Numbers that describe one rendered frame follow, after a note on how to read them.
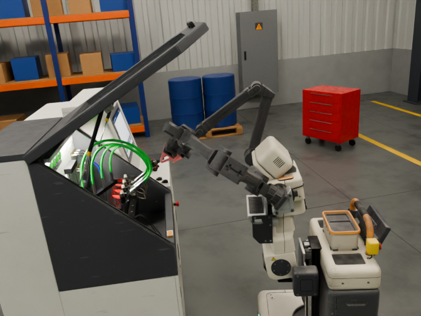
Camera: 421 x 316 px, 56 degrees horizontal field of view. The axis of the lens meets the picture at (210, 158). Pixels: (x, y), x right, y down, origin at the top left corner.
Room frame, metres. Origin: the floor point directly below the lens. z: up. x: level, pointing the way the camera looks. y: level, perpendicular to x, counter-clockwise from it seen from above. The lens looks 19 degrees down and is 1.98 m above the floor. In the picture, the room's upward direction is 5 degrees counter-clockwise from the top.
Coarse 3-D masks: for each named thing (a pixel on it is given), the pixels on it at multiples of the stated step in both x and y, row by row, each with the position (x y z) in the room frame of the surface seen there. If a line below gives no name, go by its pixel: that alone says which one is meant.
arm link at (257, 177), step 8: (216, 160) 1.39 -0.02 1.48; (224, 160) 1.38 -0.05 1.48; (232, 160) 1.38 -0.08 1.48; (216, 168) 1.37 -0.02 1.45; (224, 168) 1.37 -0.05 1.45; (232, 168) 1.37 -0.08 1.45; (240, 168) 1.37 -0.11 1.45; (248, 168) 1.38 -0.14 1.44; (224, 176) 1.36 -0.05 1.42; (232, 176) 1.36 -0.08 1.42; (240, 176) 1.36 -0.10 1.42; (248, 176) 1.44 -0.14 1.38; (256, 176) 1.59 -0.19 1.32; (264, 176) 1.65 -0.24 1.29; (248, 184) 1.51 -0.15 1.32; (256, 184) 1.58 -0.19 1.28; (256, 192) 1.63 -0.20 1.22
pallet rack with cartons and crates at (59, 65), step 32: (0, 0) 6.83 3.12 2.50; (32, 0) 6.97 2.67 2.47; (128, 0) 7.05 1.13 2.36; (0, 64) 6.80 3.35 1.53; (32, 64) 6.96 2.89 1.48; (64, 64) 6.99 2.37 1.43; (96, 64) 7.08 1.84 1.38; (128, 64) 7.18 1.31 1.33; (64, 96) 6.82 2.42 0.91; (0, 128) 6.76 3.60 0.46
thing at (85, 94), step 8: (96, 88) 2.98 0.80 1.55; (80, 96) 2.69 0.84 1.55; (88, 96) 2.66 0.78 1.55; (72, 104) 2.40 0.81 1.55; (80, 104) 2.38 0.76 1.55; (64, 112) 2.31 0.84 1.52; (104, 112) 2.37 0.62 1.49; (104, 120) 2.33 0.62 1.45; (80, 128) 2.31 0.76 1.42; (88, 128) 2.32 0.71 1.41; (112, 128) 2.41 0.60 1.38; (128, 128) 2.99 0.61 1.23; (96, 136) 2.32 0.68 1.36; (104, 136) 2.33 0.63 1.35; (112, 136) 2.34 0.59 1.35; (136, 144) 3.02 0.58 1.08; (120, 152) 2.35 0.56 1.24; (136, 160) 2.75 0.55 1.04; (176, 216) 2.96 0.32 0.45; (176, 224) 2.69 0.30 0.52; (176, 232) 2.40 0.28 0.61
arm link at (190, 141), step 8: (184, 136) 1.74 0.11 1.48; (192, 136) 1.68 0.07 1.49; (184, 144) 1.69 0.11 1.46; (192, 144) 1.62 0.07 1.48; (200, 144) 1.56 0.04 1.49; (200, 152) 1.52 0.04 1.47; (208, 152) 1.47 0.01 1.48; (216, 152) 1.44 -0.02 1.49; (224, 152) 1.42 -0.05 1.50; (208, 160) 1.43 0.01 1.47; (208, 168) 1.41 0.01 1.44; (216, 176) 1.39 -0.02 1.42
